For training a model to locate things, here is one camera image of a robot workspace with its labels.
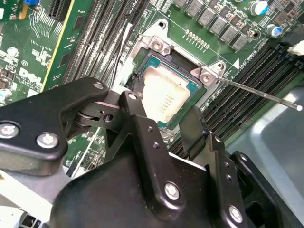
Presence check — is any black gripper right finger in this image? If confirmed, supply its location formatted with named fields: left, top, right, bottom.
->
left=179, top=105, right=281, bottom=228

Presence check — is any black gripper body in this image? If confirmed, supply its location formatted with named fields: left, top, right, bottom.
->
left=49, top=147, right=225, bottom=228

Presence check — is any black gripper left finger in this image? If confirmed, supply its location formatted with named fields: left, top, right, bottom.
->
left=0, top=72, right=188, bottom=216

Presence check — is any CPU with silver top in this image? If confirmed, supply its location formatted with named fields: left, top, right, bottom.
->
left=140, top=53, right=205, bottom=130

